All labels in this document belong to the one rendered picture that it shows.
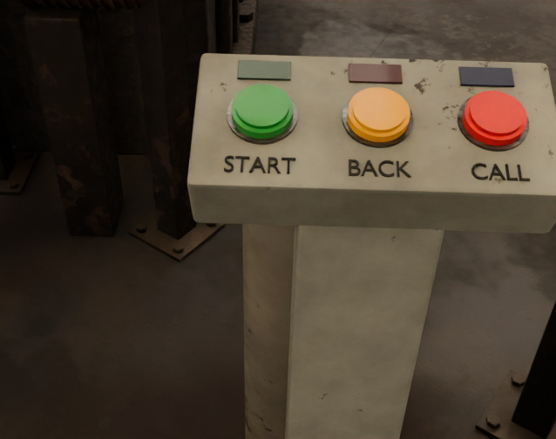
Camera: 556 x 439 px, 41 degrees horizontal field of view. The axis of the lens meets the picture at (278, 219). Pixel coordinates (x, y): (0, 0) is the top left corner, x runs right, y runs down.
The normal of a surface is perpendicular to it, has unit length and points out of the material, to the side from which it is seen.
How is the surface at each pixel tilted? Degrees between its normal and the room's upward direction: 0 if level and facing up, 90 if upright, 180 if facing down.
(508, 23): 0
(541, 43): 0
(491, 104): 20
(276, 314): 90
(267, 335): 90
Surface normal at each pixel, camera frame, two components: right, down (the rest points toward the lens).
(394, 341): -0.02, 0.64
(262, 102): 0.01, -0.50
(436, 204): -0.03, 0.86
